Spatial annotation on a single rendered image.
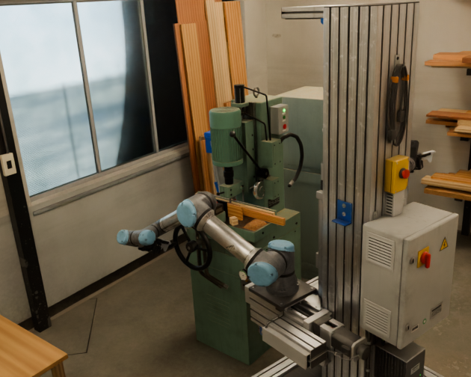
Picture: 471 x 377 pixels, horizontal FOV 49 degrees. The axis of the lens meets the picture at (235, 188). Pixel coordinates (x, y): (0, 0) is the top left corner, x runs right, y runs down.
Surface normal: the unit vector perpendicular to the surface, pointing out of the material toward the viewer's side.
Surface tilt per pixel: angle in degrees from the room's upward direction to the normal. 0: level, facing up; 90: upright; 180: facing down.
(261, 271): 94
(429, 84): 90
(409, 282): 90
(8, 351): 0
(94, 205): 90
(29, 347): 0
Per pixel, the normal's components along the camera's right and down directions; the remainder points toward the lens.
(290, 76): -0.60, 0.30
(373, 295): -0.78, 0.25
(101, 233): 0.80, 0.16
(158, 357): -0.05, -0.94
